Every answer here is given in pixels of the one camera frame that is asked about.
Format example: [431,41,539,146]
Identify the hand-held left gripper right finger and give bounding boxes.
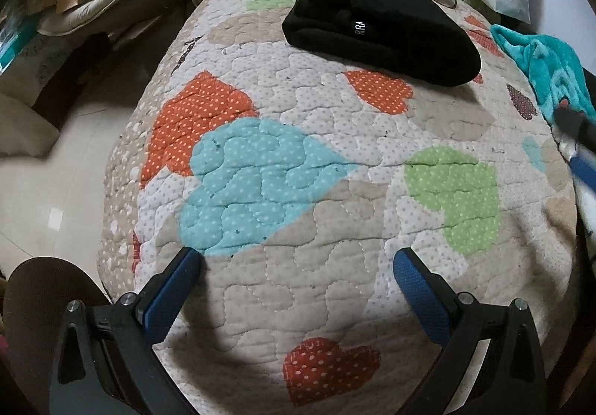
[392,248,546,415]

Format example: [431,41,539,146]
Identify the beige storage box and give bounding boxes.
[0,84,61,155]

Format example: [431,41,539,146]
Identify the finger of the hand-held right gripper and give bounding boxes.
[569,149,596,192]
[556,105,596,146]

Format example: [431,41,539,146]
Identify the teal printed fleece blanket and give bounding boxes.
[491,23,596,258]

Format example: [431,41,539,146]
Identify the black pants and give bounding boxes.
[282,0,482,87]

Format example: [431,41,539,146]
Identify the quilted heart print bedspread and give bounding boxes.
[95,0,583,415]

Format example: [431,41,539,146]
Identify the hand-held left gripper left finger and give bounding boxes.
[49,246,215,415]

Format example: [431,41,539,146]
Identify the brown oval object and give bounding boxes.
[7,257,112,332]

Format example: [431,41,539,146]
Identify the teal and white pack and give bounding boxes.
[0,15,38,71]

